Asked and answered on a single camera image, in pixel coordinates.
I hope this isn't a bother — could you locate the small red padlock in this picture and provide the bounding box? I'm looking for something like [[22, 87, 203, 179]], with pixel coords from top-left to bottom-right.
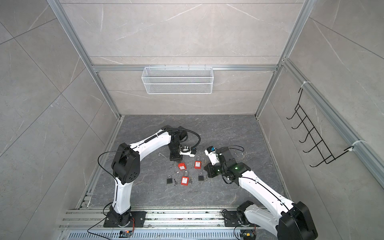
[[194, 156, 202, 169]]

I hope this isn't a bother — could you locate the red long-shackle padlock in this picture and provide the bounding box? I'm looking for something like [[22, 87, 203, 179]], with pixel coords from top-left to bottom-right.
[[181, 171, 190, 186]]

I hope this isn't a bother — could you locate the small black padlock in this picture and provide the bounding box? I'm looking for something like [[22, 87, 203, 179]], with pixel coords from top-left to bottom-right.
[[167, 175, 174, 185]]

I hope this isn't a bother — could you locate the red padlock with key ring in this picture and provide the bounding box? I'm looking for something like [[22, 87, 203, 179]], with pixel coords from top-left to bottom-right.
[[178, 163, 187, 171]]

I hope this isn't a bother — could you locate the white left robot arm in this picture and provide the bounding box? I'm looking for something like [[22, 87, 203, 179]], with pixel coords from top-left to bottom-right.
[[97, 125, 201, 228]]

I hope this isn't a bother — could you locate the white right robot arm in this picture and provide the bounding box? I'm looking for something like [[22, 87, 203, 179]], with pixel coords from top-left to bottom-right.
[[204, 146, 318, 240]]

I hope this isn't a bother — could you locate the black padlock near key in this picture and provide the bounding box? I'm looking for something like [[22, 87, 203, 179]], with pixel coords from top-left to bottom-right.
[[198, 172, 205, 182]]

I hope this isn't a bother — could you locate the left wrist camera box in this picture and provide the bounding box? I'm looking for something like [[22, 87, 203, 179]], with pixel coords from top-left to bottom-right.
[[180, 146, 197, 157]]

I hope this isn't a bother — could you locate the white wire mesh basket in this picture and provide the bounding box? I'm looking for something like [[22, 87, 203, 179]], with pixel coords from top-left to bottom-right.
[[142, 67, 214, 95]]

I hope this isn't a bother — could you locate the black wire hook rack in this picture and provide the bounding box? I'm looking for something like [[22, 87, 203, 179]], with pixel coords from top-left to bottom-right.
[[286, 88, 355, 168]]

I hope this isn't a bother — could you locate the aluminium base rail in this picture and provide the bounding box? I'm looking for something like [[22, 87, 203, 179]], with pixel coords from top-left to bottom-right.
[[57, 206, 276, 240]]

